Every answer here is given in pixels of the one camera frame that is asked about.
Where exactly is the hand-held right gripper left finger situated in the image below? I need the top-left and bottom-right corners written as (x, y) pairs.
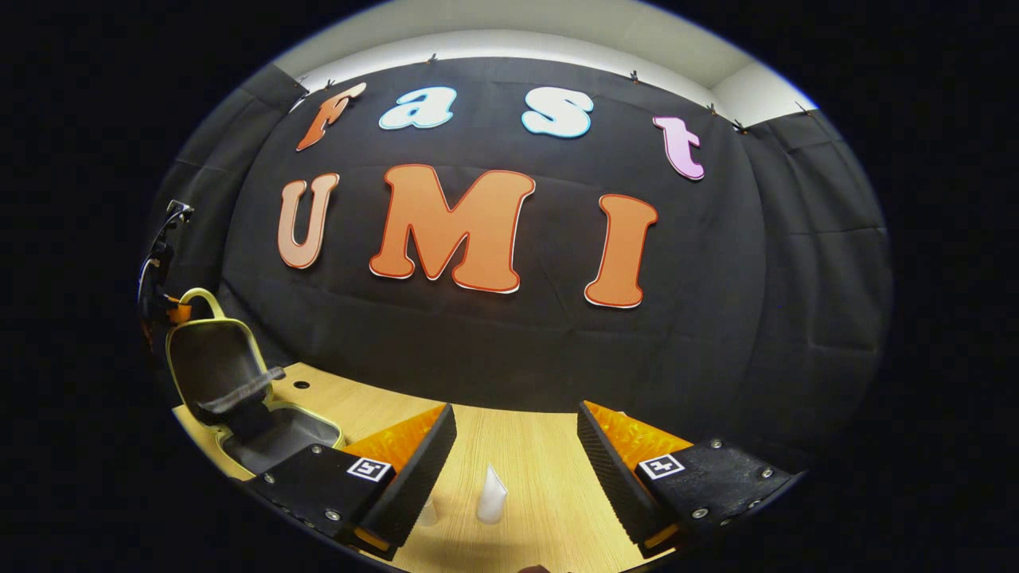
top-left (248, 403), bottom-right (459, 562)

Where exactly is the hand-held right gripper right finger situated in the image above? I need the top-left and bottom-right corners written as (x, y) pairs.
top-left (577, 400), bottom-right (801, 559)

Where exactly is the small pale yellow suitcase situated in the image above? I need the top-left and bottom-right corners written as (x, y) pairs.
top-left (165, 288), bottom-right (347, 478)

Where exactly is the white squeeze tube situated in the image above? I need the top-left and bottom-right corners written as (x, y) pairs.
top-left (476, 465), bottom-right (509, 524)

